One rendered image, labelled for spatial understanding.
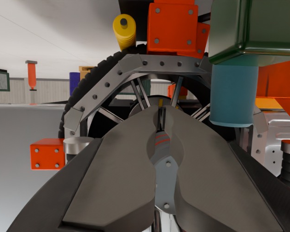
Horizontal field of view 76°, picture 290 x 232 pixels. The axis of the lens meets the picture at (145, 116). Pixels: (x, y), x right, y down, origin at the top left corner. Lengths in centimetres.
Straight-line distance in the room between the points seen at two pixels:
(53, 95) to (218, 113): 1050
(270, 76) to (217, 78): 53
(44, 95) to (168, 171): 1070
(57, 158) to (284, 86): 80
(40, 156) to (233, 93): 48
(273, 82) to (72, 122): 76
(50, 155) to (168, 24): 44
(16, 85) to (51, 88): 182
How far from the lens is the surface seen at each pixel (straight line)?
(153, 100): 95
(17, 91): 1169
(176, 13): 52
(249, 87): 41
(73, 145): 28
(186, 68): 50
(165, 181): 38
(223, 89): 40
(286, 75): 86
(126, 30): 51
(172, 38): 50
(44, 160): 56
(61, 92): 1059
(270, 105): 105
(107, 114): 59
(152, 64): 49
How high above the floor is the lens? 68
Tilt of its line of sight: 7 degrees up
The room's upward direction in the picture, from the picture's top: 179 degrees counter-clockwise
